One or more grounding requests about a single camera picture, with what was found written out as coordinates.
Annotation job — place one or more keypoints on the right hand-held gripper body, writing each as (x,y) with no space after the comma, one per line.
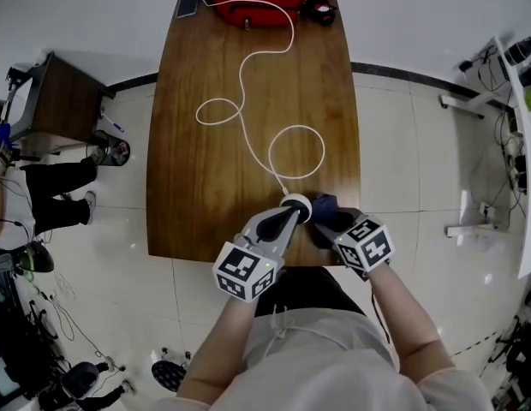
(368,246)

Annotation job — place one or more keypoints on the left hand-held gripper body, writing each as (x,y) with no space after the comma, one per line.
(244,268)

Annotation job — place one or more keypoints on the small round white device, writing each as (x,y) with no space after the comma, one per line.
(296,200)

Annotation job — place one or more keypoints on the dark blue cloth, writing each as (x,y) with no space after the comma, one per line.
(324,207)

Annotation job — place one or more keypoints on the person's right forearm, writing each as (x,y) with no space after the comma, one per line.
(402,315)

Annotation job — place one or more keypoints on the person's left forearm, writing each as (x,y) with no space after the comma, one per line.
(218,349)

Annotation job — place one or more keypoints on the person's black trousers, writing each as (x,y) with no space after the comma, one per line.
(310,291)

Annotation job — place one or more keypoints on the white desk foot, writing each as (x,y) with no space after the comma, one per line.
(471,229)
(471,103)

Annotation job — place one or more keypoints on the person's white shirt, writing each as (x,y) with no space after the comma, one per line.
(325,366)

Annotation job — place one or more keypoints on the black dotted shoe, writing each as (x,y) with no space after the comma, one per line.
(168,375)

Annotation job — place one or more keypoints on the black mesh wastebasket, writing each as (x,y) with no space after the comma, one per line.
(113,148)

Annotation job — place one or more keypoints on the white desk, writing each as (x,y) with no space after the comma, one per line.
(526,165)

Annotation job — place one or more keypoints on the blue and white brush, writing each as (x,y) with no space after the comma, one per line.
(113,123)

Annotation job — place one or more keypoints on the black and red tape measure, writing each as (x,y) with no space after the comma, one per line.
(320,10)

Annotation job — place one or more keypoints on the black helmet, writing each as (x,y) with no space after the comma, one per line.
(36,258)

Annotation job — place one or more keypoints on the black smartphone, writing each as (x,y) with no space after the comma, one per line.
(187,3)

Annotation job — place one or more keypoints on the brown side cabinet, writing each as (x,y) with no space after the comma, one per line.
(64,101)

